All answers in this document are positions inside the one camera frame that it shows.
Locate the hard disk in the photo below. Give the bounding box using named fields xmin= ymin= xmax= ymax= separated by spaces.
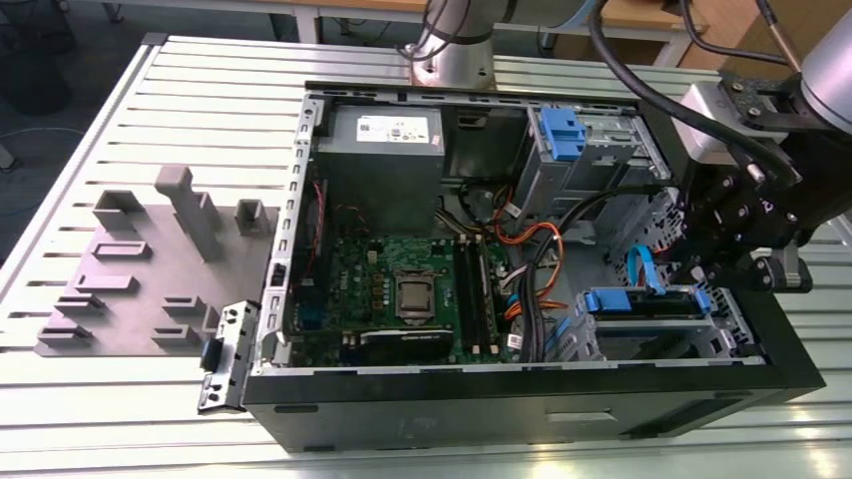
xmin=581 ymin=285 xmax=715 ymax=321

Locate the metal disk bay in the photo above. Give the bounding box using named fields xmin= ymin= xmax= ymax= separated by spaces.
xmin=575 ymin=286 xmax=765 ymax=364

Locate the metal optical drive cage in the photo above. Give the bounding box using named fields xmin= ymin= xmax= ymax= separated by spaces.
xmin=515 ymin=103 xmax=672 ymax=217

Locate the blue drive latch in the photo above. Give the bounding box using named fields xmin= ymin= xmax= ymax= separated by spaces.
xmin=540 ymin=107 xmax=589 ymax=163

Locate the wooden cabinet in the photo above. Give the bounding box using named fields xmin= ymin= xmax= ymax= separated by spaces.
xmin=721 ymin=0 xmax=811 ymax=79

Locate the black RAM slot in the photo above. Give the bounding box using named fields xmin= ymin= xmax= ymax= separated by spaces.
xmin=471 ymin=235 xmax=501 ymax=352
xmin=453 ymin=235 xmax=484 ymax=350

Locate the silver CPU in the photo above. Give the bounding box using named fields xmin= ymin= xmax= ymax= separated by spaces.
xmin=397 ymin=279 xmax=437 ymax=313

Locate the CPU socket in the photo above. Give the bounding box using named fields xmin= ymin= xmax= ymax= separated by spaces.
xmin=392 ymin=268 xmax=444 ymax=324

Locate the grey power supply unit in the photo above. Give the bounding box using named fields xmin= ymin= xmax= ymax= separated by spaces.
xmin=311 ymin=103 xmax=447 ymax=240

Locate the black graphics card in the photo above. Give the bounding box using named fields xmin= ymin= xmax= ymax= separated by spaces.
xmin=339 ymin=326 xmax=459 ymax=368

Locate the black open PC case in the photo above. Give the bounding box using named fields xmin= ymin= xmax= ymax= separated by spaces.
xmin=243 ymin=79 xmax=827 ymax=453

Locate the green motherboard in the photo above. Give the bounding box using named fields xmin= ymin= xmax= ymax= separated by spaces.
xmin=284 ymin=233 xmax=527 ymax=369

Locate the grey parts rack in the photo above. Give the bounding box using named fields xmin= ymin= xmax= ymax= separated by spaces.
xmin=36 ymin=166 xmax=281 ymax=359

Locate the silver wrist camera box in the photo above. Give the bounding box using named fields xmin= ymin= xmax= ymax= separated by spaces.
xmin=675 ymin=82 xmax=759 ymax=165

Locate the blue SATA wire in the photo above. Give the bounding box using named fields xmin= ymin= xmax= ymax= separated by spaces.
xmin=627 ymin=245 xmax=668 ymax=296

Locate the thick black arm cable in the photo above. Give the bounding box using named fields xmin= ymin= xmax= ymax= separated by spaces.
xmin=584 ymin=0 xmax=805 ymax=187

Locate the orange wire bundle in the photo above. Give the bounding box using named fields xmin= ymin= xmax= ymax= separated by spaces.
xmin=495 ymin=222 xmax=572 ymax=321

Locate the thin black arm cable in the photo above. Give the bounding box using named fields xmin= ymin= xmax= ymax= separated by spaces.
xmin=676 ymin=0 xmax=793 ymax=66

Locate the wooden desk white frame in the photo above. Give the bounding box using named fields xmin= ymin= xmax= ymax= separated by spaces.
xmin=265 ymin=0 xmax=711 ymax=69

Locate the yellow black wire bundle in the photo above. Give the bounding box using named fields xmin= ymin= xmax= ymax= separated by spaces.
xmin=432 ymin=207 xmax=497 ymax=239

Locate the thin multicolour fan wire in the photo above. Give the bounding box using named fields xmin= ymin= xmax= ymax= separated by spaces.
xmin=332 ymin=202 xmax=373 ymax=237

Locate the hanging black cable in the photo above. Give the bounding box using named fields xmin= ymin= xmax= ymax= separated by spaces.
xmin=397 ymin=0 xmax=467 ymax=64

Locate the thin red wire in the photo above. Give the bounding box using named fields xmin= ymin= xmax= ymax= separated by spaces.
xmin=307 ymin=178 xmax=333 ymax=290

